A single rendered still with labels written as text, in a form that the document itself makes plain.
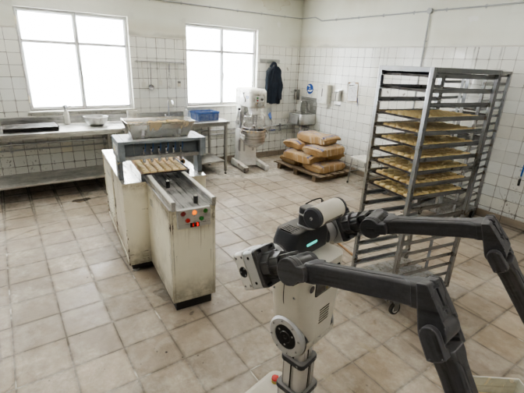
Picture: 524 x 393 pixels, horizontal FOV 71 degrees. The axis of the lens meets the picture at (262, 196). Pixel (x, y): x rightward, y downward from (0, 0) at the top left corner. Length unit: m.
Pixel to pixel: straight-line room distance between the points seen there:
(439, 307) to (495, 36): 4.88
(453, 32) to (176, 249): 4.55
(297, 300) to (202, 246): 1.56
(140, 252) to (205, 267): 0.78
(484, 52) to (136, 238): 4.59
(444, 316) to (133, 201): 2.72
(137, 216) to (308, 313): 2.22
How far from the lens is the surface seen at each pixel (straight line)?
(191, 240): 2.68
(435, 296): 0.84
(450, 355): 0.86
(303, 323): 1.34
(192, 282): 2.86
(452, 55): 5.74
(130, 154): 3.18
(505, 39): 5.48
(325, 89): 7.01
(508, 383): 2.76
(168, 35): 6.39
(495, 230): 1.27
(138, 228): 3.31
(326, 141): 6.17
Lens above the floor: 1.80
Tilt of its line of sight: 20 degrees down
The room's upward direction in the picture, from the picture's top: 2 degrees clockwise
